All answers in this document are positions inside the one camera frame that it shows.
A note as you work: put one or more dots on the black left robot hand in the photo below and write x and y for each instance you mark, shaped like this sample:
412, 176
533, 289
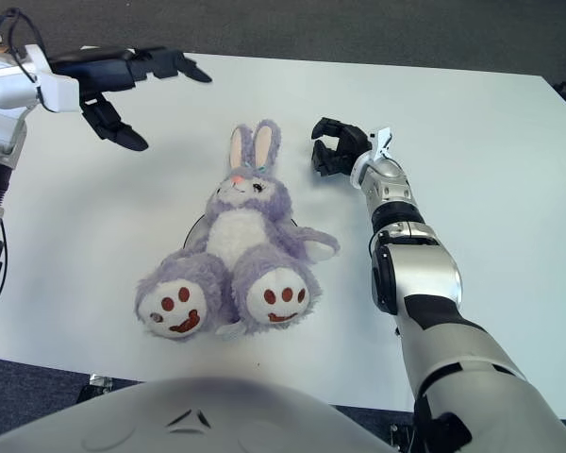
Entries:
104, 71

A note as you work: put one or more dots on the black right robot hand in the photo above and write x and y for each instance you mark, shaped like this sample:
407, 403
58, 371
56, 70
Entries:
351, 144

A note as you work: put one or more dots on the purple plush bunny doll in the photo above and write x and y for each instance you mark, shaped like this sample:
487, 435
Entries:
240, 236

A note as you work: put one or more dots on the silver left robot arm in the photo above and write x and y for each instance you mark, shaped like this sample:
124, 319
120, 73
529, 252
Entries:
0, 94

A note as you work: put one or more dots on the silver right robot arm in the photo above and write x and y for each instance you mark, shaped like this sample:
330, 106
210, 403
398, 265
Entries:
424, 273

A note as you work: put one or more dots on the white plate with black rim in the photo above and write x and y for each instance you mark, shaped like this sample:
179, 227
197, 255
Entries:
197, 234

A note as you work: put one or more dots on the grey robot torso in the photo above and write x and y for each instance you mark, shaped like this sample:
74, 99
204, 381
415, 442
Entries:
193, 420

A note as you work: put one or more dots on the metal table leg bracket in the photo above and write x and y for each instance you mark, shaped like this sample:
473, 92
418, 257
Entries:
94, 384
401, 439

